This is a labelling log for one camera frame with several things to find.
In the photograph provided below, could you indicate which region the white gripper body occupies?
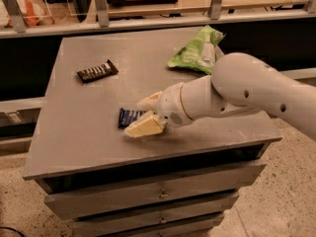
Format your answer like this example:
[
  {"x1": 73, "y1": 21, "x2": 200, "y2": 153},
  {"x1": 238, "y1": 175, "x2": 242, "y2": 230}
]
[{"x1": 156, "y1": 82, "x2": 193, "y2": 127}]

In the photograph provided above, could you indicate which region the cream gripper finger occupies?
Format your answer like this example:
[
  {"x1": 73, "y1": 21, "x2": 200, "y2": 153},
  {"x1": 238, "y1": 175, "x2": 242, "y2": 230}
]
[
  {"x1": 124, "y1": 111, "x2": 166, "y2": 138},
  {"x1": 137, "y1": 91, "x2": 162, "y2": 112}
]

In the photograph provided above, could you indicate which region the blue rxbar blueberry bar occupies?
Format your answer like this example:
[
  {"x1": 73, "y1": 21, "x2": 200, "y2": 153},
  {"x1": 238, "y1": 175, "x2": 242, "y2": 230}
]
[{"x1": 118, "y1": 108, "x2": 144, "y2": 128}]

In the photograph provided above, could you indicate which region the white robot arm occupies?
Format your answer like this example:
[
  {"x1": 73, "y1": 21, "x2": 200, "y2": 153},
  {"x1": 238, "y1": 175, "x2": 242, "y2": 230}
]
[{"x1": 124, "y1": 52, "x2": 316, "y2": 140}]

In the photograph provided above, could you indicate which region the black rxbar chocolate bar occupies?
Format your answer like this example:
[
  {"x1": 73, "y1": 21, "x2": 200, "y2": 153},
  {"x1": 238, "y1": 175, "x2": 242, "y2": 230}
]
[{"x1": 77, "y1": 59, "x2": 119, "y2": 84}]

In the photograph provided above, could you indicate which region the green chip bag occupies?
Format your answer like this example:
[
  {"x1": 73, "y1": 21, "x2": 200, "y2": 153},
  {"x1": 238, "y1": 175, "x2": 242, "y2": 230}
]
[{"x1": 167, "y1": 26, "x2": 225, "y2": 74}]

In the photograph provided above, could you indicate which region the grey drawer cabinet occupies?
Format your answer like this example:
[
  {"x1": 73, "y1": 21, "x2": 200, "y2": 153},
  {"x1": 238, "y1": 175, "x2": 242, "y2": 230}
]
[{"x1": 23, "y1": 26, "x2": 283, "y2": 237}]

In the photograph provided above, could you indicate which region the top grey drawer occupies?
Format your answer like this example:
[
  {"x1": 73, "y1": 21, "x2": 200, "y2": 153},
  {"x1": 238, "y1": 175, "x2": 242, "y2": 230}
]
[{"x1": 44, "y1": 160, "x2": 265, "y2": 219}]

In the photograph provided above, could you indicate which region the grey drawer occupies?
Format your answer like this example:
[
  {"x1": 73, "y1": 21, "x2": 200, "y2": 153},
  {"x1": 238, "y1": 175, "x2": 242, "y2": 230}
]
[
  {"x1": 108, "y1": 211, "x2": 226, "y2": 237},
  {"x1": 72, "y1": 191, "x2": 240, "y2": 237},
  {"x1": 44, "y1": 160, "x2": 265, "y2": 219}
]

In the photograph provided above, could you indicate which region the middle grey drawer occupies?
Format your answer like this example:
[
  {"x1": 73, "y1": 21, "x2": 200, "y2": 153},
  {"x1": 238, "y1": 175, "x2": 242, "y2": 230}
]
[{"x1": 72, "y1": 191, "x2": 240, "y2": 237}]

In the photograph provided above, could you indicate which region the bottom grey drawer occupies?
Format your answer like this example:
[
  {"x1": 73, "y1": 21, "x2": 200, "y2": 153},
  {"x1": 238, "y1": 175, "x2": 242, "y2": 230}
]
[{"x1": 108, "y1": 211, "x2": 226, "y2": 237}]

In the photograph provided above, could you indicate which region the orange white bag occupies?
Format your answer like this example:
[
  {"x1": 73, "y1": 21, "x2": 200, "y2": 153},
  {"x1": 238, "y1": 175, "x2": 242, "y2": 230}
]
[{"x1": 0, "y1": 0, "x2": 55, "y2": 29}]

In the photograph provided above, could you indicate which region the grey metal bracket middle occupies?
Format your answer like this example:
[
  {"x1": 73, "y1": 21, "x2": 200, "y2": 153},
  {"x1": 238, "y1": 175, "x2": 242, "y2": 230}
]
[{"x1": 95, "y1": 0, "x2": 109, "y2": 28}]

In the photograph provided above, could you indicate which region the grey metal bracket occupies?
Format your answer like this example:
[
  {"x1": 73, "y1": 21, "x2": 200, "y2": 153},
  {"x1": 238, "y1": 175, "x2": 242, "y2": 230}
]
[
  {"x1": 207, "y1": 0, "x2": 222, "y2": 20},
  {"x1": 2, "y1": 0, "x2": 28, "y2": 33},
  {"x1": 95, "y1": 0, "x2": 109, "y2": 28}
]

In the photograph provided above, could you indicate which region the grey metal bracket right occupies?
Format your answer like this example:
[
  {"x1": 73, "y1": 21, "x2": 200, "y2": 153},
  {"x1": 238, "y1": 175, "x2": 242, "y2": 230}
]
[{"x1": 207, "y1": 0, "x2": 222, "y2": 20}]

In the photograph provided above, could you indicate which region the grey metal bracket left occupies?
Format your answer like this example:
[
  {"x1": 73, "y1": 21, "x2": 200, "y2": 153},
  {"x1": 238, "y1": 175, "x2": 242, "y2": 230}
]
[{"x1": 2, "y1": 0, "x2": 28, "y2": 33}]

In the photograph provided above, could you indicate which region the black floor cable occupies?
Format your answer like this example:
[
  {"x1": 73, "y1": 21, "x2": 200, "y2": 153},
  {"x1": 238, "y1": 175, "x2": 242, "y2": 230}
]
[{"x1": 0, "y1": 226, "x2": 26, "y2": 237}]

